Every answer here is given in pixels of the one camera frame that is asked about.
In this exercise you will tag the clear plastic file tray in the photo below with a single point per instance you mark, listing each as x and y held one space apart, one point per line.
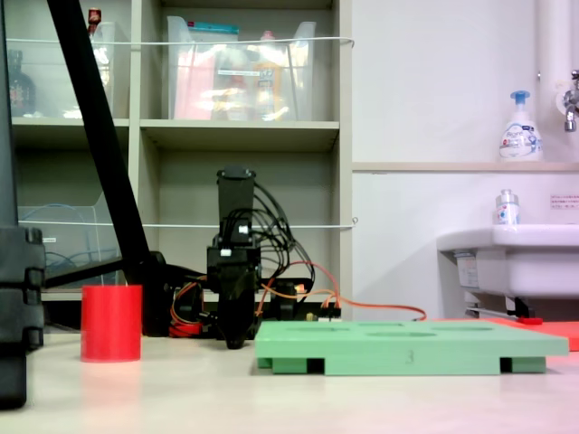
68 244

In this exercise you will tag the metal faucet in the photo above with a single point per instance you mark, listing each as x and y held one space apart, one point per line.
571 101

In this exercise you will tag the black notched tripod leg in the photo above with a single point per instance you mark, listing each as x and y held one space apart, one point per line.
18 294

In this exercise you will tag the white sink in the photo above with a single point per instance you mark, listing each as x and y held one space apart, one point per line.
534 262

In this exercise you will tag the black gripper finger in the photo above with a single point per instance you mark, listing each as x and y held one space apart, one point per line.
244 312
228 316

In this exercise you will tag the pink bag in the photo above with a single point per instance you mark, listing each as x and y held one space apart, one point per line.
194 90

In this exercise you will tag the small red piece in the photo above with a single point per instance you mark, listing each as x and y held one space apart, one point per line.
530 321

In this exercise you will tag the narrow clear plastic bin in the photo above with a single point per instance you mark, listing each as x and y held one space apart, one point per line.
118 68

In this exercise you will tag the dark round bottle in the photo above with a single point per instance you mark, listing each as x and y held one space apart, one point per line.
20 90

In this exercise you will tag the bottle with orange label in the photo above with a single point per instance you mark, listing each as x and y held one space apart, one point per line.
268 86

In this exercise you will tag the beige shelf unit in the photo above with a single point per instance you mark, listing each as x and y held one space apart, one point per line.
240 131

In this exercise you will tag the red cylinder block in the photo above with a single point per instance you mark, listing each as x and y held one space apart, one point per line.
111 323

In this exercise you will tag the white wall label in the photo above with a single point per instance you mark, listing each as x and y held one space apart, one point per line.
564 202

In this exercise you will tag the large clear plastic bin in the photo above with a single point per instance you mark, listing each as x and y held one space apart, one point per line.
298 81

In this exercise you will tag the green shape sorter board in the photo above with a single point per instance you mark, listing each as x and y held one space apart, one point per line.
384 352

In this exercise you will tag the red arm base mount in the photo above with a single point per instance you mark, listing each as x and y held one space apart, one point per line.
185 330

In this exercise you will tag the small clear bottle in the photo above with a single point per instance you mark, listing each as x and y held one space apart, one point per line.
506 212

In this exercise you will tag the black sink bracket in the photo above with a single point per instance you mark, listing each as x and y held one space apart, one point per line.
520 307

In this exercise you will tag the teal topped pack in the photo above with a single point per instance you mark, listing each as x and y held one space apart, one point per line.
212 31

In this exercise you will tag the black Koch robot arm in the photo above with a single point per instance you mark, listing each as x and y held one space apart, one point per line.
235 194

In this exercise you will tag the white pump soap bottle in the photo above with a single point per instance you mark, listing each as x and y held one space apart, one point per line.
520 140

